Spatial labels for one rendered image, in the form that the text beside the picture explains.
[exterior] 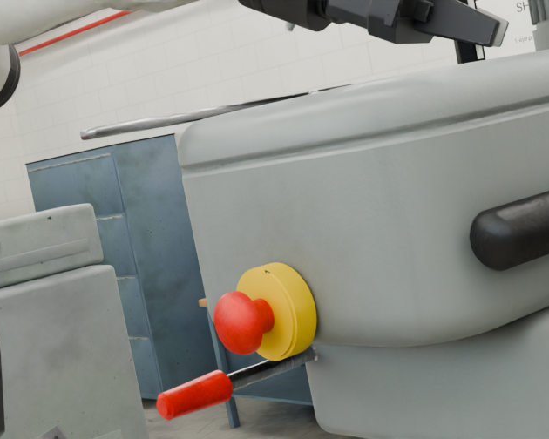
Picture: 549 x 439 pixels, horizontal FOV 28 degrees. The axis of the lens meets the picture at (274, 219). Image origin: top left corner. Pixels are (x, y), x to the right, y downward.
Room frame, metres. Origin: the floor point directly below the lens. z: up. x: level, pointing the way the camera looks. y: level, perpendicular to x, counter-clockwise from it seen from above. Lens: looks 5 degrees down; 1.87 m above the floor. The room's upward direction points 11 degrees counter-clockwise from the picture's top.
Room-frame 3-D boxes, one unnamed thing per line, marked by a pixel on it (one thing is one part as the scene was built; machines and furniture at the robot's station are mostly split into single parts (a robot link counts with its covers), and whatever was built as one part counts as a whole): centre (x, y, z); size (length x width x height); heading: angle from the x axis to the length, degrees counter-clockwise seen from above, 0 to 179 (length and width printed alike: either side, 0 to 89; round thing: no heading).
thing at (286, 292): (0.69, 0.01, 1.76); 0.06 x 0.02 x 0.06; 39
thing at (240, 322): (0.67, 0.03, 1.76); 0.04 x 0.03 x 0.04; 39
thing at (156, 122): (0.81, 0.02, 1.89); 0.24 x 0.04 x 0.01; 132
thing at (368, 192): (0.84, -0.18, 1.81); 0.47 x 0.26 x 0.16; 129
